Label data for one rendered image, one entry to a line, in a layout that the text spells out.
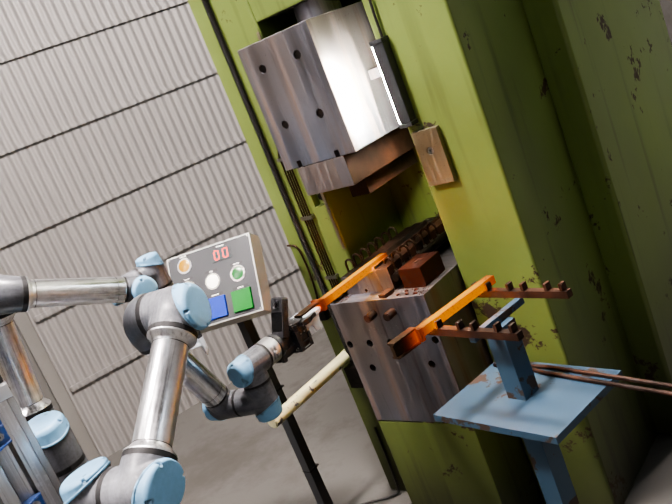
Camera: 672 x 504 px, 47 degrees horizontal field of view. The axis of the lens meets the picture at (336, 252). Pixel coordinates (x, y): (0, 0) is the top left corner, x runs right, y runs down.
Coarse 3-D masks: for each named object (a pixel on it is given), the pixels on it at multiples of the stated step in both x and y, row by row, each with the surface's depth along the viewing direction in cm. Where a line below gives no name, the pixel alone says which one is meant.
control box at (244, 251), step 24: (240, 240) 266; (168, 264) 275; (192, 264) 272; (216, 264) 268; (240, 264) 265; (264, 264) 270; (216, 288) 266; (240, 288) 263; (264, 288) 264; (240, 312) 261; (264, 312) 262
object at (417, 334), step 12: (492, 276) 211; (468, 288) 209; (480, 288) 208; (456, 300) 204; (468, 300) 205; (444, 312) 200; (420, 324) 198; (432, 324) 197; (396, 336) 193; (408, 336) 193; (420, 336) 193; (396, 348) 191; (408, 348) 193
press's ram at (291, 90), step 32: (288, 32) 222; (320, 32) 221; (352, 32) 232; (256, 64) 235; (288, 64) 227; (320, 64) 221; (352, 64) 230; (256, 96) 240; (288, 96) 233; (320, 96) 225; (352, 96) 228; (384, 96) 240; (288, 128) 238; (320, 128) 231; (352, 128) 227; (384, 128) 238; (288, 160) 244; (320, 160) 236
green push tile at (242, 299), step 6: (246, 288) 261; (234, 294) 263; (240, 294) 262; (246, 294) 261; (234, 300) 262; (240, 300) 261; (246, 300) 260; (252, 300) 260; (234, 306) 262; (240, 306) 261; (246, 306) 260; (252, 306) 259; (234, 312) 262
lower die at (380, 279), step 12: (408, 228) 275; (432, 228) 262; (396, 240) 266; (420, 240) 253; (360, 264) 258; (384, 264) 243; (396, 264) 242; (348, 276) 250; (372, 276) 244; (384, 276) 241; (360, 288) 249; (372, 288) 246; (384, 288) 243; (396, 288) 241
